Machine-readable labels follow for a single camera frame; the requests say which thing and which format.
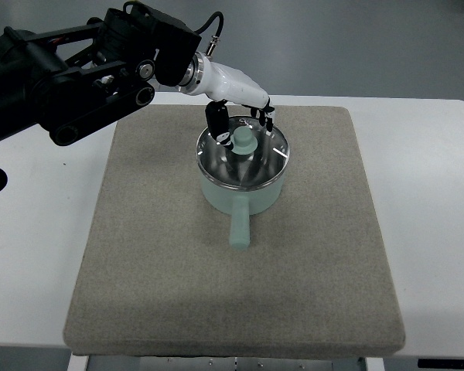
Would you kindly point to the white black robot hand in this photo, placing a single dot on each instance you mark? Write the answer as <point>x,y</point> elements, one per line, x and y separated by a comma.
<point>223,84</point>

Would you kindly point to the glass lid with green knob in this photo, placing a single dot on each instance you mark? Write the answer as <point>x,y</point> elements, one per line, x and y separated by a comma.
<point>257,159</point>

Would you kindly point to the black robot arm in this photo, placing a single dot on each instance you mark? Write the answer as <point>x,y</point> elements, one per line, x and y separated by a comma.
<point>74,82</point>

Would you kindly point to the mint green saucepan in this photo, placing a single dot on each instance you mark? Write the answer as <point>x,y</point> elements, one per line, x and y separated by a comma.
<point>240,205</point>

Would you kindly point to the grey felt mat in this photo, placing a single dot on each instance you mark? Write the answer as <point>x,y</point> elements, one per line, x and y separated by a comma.
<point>159,277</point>

